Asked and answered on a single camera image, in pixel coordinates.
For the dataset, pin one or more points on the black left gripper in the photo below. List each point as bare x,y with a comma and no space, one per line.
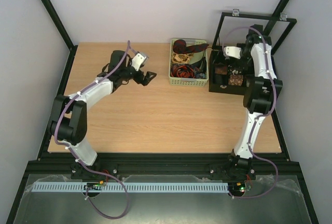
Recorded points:
146,80

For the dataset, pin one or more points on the black white floral tie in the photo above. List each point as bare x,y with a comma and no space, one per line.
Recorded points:
236,70

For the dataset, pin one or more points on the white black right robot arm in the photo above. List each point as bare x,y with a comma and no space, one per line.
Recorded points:
259,99

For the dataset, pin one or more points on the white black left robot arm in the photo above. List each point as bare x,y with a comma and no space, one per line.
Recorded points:
68,120

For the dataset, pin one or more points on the beige patterned tie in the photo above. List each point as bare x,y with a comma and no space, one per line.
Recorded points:
181,58

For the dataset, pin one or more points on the red navy striped tie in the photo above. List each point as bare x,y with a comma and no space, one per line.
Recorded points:
182,71

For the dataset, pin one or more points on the light green plastic basket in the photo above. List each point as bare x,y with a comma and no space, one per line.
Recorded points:
174,81

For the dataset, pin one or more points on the dark red rolled tie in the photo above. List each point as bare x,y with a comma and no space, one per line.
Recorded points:
180,47

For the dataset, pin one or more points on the black folded tie in basket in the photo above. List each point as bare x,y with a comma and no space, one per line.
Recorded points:
201,65

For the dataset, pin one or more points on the black tie storage box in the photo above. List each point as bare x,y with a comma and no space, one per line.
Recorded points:
219,83

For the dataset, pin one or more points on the red dotted rolled tie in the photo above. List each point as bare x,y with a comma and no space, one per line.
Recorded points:
235,80

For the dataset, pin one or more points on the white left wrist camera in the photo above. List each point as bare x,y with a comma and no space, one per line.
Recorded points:
139,61

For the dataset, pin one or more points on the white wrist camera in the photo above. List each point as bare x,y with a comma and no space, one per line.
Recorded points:
139,61
232,52

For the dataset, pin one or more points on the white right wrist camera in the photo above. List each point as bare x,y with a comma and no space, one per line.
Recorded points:
232,52

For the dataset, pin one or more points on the light blue slotted cable duct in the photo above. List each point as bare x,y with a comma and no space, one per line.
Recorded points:
131,187

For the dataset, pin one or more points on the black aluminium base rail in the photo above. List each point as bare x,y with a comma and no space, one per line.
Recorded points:
211,166

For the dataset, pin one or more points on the black left frame post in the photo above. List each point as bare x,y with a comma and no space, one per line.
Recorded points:
48,5

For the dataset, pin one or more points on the black frame post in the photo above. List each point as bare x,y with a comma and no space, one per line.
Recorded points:
281,11
48,5

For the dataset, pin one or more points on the black right frame post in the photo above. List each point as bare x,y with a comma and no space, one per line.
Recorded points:
281,11

